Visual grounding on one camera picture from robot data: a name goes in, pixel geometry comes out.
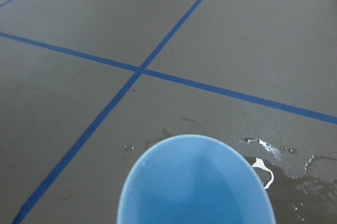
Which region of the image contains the light blue plastic cup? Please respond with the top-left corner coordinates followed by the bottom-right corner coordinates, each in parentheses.
top-left (116, 135), bottom-right (276, 223)

